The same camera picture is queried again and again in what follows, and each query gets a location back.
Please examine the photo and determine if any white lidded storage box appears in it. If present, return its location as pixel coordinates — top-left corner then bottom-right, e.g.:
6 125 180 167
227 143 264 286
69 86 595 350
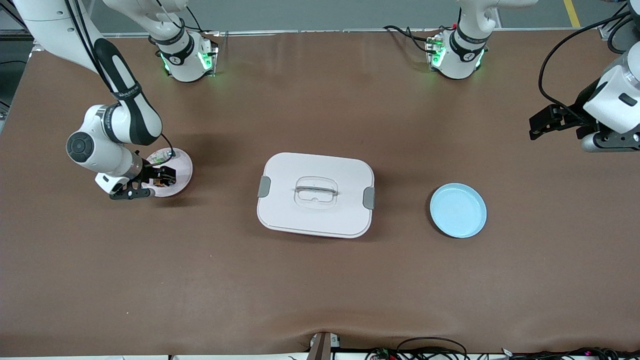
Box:
256 152 376 239

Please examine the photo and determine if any pink round plate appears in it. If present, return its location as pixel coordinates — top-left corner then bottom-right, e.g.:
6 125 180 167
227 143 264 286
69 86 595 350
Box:
141 147 194 198

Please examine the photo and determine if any light blue round plate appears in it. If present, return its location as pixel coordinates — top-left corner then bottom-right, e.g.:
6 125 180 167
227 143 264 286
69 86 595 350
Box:
429 182 488 239

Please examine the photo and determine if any aluminium frame profile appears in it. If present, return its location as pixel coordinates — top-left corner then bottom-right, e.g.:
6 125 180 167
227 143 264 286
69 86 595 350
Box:
0 0 36 52
597 0 640 41

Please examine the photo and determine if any clear box lid handle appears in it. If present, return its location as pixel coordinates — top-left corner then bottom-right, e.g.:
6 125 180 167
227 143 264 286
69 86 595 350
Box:
292 176 339 208

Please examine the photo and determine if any black base power cable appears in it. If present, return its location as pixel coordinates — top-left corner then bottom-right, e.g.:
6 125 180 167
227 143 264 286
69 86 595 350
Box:
383 23 453 54

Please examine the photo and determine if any black cable bundle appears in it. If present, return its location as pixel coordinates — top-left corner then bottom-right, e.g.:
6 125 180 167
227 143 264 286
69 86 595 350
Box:
365 337 640 360

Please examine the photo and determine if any metal table edge bracket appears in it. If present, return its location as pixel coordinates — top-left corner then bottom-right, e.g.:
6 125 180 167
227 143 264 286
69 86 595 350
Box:
307 331 342 360

